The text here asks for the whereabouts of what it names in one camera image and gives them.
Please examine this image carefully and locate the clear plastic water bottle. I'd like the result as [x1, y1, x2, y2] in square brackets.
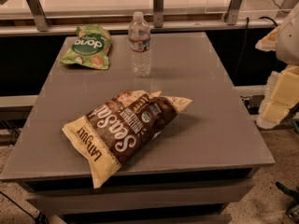
[128, 11, 151, 77]

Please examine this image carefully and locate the dark green tool on floor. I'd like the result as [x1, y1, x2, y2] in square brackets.
[275, 181, 299, 224]

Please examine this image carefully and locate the black cable at right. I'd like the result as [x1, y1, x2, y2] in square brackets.
[233, 15, 279, 79]

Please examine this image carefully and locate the glass railing with metal posts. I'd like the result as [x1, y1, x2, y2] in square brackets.
[0, 0, 298, 37]

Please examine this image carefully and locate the green chip bag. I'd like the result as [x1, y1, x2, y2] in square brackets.
[60, 24, 112, 70]

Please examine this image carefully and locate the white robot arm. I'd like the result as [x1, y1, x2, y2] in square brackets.
[255, 5, 299, 129]

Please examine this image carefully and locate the brown and yellow chip bag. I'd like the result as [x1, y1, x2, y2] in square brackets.
[63, 91, 192, 189]

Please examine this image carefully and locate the black cable on floor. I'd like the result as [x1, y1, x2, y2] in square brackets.
[0, 190, 50, 224]

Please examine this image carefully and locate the grey table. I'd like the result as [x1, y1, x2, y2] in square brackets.
[1, 33, 274, 224]

